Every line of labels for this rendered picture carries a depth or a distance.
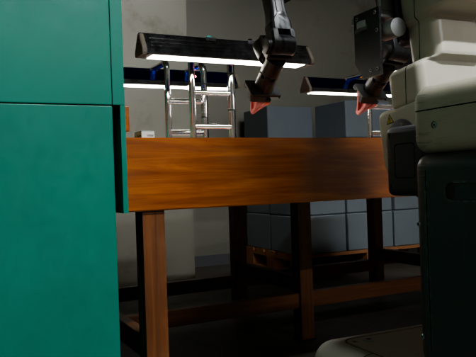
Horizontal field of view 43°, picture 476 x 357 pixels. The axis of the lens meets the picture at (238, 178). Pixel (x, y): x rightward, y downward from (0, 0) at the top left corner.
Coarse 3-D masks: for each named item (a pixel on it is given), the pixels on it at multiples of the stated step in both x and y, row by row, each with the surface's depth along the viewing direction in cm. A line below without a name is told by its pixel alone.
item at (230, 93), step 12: (192, 72) 211; (228, 72) 218; (192, 84) 211; (228, 84) 218; (192, 96) 211; (228, 96) 218; (192, 108) 211; (228, 108) 219; (192, 120) 211; (228, 120) 219; (192, 132) 211
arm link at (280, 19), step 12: (264, 0) 172; (276, 0) 169; (264, 12) 172; (276, 12) 168; (276, 24) 167; (288, 24) 168; (276, 36) 166; (288, 36) 168; (276, 48) 166; (288, 48) 167
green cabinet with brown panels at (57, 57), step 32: (0, 0) 135; (32, 0) 138; (64, 0) 141; (96, 0) 145; (0, 32) 135; (32, 32) 138; (64, 32) 141; (96, 32) 145; (0, 64) 135; (32, 64) 138; (64, 64) 141; (96, 64) 144; (0, 96) 135; (32, 96) 138; (64, 96) 141; (96, 96) 144
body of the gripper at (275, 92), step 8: (248, 80) 180; (256, 80) 177; (264, 80) 175; (272, 80) 176; (248, 88) 177; (256, 88) 178; (264, 88) 176; (272, 88) 177; (264, 96) 178; (272, 96) 179
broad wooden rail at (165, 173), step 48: (144, 144) 153; (192, 144) 159; (240, 144) 166; (288, 144) 173; (336, 144) 180; (144, 192) 153; (192, 192) 159; (240, 192) 165; (288, 192) 172; (336, 192) 180; (384, 192) 188
